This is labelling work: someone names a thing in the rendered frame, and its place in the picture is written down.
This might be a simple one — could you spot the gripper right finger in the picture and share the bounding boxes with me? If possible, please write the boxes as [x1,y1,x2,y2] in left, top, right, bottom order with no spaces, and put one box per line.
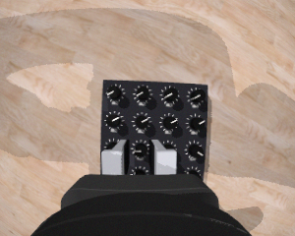
[149,140,177,175]

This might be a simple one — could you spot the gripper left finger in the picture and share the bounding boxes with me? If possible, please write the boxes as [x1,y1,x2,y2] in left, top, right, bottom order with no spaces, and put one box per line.
[101,140,130,175]

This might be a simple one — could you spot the black knob box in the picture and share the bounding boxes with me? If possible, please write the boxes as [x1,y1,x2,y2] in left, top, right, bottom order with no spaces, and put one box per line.
[100,80,207,181]

